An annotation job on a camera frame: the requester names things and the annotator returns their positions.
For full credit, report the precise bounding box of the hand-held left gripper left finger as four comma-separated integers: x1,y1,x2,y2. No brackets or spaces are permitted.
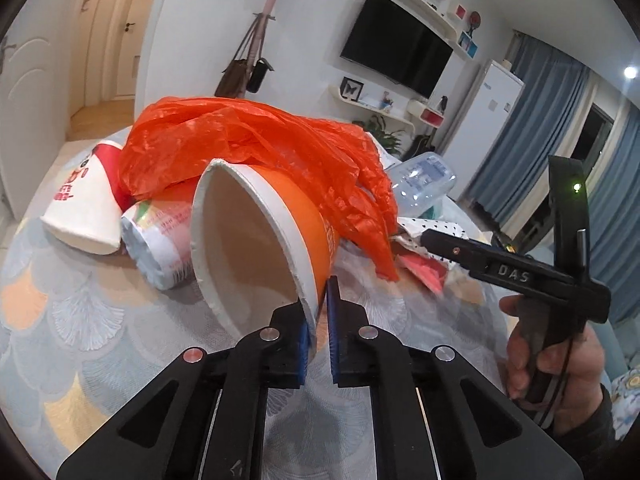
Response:
56,297,308,480

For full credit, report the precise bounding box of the black hanging bag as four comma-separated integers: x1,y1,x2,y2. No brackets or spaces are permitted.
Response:
246,57,275,95

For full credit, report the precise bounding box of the person's right forearm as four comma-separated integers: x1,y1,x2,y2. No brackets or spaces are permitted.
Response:
552,385,617,455

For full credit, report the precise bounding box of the orange plastic bag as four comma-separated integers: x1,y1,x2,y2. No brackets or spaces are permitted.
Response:
117,96,401,283

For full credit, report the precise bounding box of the white labelled noodle cup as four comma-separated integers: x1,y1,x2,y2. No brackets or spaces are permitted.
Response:
120,180,201,291

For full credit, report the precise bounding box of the polka dot paper wrapper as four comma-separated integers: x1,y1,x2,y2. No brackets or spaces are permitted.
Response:
395,216,471,261

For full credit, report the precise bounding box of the white low wall shelf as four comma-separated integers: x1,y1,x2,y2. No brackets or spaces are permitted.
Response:
330,85,446,133

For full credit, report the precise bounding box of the blue curtain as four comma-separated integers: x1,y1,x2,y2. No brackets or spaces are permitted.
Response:
462,35,603,211
607,105,640,326

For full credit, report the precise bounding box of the clear plastic bottle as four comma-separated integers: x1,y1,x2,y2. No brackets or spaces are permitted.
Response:
387,151,458,218

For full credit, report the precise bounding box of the orange paper bowl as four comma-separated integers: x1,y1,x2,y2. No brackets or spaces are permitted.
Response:
191,158,346,356

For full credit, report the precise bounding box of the black wall television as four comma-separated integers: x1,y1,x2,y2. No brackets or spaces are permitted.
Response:
340,0,455,101

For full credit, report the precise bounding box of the green potted plant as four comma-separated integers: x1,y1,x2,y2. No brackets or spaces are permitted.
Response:
367,112,407,152

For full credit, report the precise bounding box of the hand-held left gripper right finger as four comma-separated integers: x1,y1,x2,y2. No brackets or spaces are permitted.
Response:
325,276,583,480

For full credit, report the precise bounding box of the grey patterned tablecloth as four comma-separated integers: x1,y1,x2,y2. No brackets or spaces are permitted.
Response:
0,125,507,480

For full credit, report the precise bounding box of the red wrapper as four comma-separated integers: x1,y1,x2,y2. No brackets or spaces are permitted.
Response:
400,252,447,294

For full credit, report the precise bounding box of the white wavy wall shelf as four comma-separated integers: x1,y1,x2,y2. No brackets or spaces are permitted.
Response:
372,0,482,61

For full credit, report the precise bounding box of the light blue patterned fabric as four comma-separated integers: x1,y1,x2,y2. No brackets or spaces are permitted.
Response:
606,365,640,442

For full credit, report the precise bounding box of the red and white box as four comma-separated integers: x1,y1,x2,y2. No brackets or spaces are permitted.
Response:
419,107,446,132

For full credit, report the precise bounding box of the pink coat rack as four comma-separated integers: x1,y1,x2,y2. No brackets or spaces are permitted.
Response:
247,0,290,97

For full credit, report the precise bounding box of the white room door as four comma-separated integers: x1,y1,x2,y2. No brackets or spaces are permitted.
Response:
0,35,77,221

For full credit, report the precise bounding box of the red and white paper cup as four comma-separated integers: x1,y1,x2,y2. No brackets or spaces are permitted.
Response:
40,141,132,256

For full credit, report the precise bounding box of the person's right hand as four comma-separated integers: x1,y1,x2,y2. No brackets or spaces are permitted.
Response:
500,293,607,437

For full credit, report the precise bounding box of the white hallway door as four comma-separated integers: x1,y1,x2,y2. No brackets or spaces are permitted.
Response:
100,0,163,103

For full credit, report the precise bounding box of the black picture frame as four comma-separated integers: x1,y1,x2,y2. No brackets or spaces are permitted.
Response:
340,76,366,103

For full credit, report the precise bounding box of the brown hanging bag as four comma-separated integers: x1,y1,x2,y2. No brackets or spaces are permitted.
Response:
215,15,253,99

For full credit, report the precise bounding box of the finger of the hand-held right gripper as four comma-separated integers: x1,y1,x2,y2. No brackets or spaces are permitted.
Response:
421,228,497,268

